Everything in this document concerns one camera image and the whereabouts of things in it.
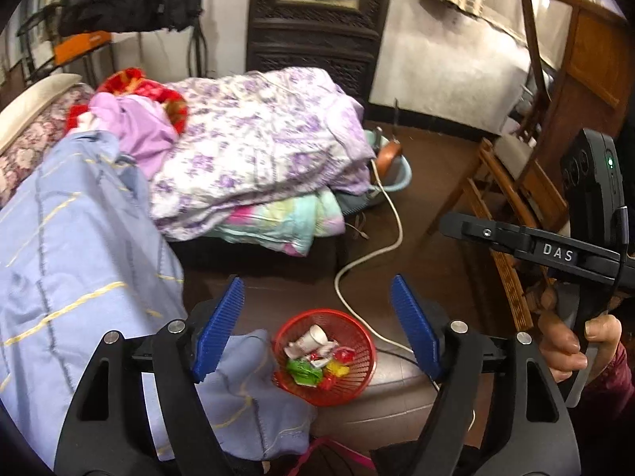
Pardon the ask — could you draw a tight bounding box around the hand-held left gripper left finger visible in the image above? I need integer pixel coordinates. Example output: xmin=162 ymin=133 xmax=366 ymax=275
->
xmin=54 ymin=276 xmax=246 ymax=476

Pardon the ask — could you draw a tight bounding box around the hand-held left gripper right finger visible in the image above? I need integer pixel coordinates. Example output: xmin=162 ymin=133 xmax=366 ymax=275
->
xmin=391 ymin=274 xmax=581 ymax=476

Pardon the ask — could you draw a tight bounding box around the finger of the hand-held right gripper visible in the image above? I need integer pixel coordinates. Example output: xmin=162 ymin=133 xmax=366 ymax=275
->
xmin=439 ymin=211 xmax=529 ymax=259

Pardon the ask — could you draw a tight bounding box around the red plastic basket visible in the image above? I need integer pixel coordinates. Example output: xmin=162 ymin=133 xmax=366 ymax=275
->
xmin=272 ymin=309 xmax=377 ymax=407

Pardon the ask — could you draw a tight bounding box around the white paper cup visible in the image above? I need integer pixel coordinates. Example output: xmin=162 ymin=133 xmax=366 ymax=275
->
xmin=284 ymin=324 xmax=331 ymax=359

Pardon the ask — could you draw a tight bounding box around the green white packet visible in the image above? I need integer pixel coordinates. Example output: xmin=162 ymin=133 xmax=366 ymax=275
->
xmin=287 ymin=357 xmax=324 ymax=386

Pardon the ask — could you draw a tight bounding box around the person's right forearm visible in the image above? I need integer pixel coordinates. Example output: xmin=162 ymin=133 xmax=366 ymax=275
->
xmin=570 ymin=342 xmax=635 ymax=462

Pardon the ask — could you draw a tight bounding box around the person's right hand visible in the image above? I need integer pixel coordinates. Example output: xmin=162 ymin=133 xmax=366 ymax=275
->
xmin=537 ymin=297 xmax=623 ymax=384

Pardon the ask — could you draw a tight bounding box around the wooden folding chair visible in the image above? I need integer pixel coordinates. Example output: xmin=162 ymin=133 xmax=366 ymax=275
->
xmin=439 ymin=134 xmax=571 ymax=334

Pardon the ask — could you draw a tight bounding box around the brown leather stool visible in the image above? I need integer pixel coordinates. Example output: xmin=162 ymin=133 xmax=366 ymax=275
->
xmin=308 ymin=347 xmax=478 ymax=441

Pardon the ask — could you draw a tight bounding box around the blue plastic basin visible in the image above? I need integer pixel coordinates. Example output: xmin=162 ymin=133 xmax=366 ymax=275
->
xmin=347 ymin=129 xmax=412 ymax=216

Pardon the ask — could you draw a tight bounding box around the brown round pan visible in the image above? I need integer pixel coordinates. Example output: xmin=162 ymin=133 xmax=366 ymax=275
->
xmin=375 ymin=141 xmax=404 ymax=178

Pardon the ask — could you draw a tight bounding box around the pastel quilt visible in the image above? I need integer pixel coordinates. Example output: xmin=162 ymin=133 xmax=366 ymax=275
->
xmin=208 ymin=191 xmax=346 ymax=257

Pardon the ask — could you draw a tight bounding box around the dark bag pink trim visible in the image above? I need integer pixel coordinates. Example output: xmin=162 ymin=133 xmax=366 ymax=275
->
xmin=285 ymin=435 xmax=378 ymax=476

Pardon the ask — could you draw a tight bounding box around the light blue blanket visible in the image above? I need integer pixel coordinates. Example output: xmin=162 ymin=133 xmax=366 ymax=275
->
xmin=0 ymin=131 xmax=318 ymax=462

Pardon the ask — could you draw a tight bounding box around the purple floral quilt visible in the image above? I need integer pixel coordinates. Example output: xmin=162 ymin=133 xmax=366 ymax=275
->
xmin=149 ymin=68 xmax=380 ymax=242

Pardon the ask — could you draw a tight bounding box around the lilac cloth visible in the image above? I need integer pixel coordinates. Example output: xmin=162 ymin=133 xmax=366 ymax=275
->
xmin=89 ymin=93 xmax=179 ymax=179

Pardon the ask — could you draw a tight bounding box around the carved framed painting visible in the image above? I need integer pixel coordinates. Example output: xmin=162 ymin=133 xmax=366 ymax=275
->
xmin=246 ymin=0 xmax=396 ymax=106

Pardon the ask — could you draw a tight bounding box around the red patterned cloth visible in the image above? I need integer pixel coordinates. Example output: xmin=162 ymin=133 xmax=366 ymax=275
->
xmin=67 ymin=68 xmax=189 ymax=134

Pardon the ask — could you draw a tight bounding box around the dark floral quilt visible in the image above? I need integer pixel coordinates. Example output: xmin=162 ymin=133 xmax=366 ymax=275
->
xmin=0 ymin=84 xmax=95 ymax=209

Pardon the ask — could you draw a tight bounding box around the cream pillow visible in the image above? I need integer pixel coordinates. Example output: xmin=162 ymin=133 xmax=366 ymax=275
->
xmin=0 ymin=73 xmax=83 ymax=152

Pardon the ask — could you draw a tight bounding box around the orange box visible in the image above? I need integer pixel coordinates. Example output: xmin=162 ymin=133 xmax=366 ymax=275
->
xmin=54 ymin=32 xmax=110 ymax=66

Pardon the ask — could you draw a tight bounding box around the black metal side table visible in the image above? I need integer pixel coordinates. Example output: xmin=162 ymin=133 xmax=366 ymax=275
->
xmin=15 ymin=5 xmax=116 ymax=85

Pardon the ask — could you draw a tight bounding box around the white cable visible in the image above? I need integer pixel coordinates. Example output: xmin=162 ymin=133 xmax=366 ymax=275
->
xmin=335 ymin=159 xmax=477 ymax=432

